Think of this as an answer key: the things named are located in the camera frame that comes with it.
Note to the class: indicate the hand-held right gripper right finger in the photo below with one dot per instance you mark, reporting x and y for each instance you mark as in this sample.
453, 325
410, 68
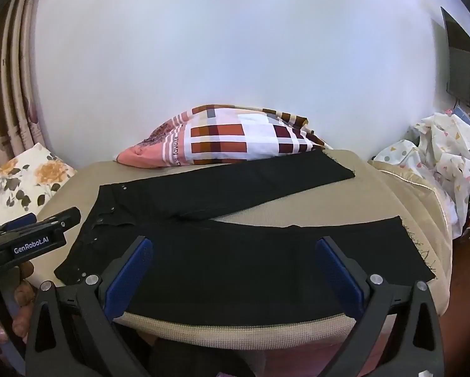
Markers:
339, 273

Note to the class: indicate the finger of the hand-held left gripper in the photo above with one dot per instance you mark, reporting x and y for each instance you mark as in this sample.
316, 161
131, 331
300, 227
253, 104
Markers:
64, 220
19, 222

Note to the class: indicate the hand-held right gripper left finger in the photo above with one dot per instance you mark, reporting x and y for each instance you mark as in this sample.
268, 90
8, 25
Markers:
129, 273

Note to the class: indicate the black pants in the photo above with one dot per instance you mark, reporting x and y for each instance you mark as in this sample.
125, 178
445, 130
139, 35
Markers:
235, 259

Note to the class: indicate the person's left hand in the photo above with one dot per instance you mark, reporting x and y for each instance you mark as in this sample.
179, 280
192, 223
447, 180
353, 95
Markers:
23, 294

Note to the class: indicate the floral pillow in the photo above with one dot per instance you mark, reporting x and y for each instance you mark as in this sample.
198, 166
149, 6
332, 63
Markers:
27, 180

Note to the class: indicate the beige bed mattress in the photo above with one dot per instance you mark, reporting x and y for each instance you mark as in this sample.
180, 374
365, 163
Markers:
384, 200

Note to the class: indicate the striped beige curtain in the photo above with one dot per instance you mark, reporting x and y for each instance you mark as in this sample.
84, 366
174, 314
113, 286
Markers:
11, 86

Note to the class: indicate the white printed cloth heap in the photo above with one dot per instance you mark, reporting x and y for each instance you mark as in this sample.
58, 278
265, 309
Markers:
450, 153

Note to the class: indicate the plaid pillow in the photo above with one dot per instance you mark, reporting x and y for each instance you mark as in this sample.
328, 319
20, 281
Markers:
235, 137

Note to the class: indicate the dark wall screen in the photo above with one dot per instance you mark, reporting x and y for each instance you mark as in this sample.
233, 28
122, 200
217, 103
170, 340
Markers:
462, 70

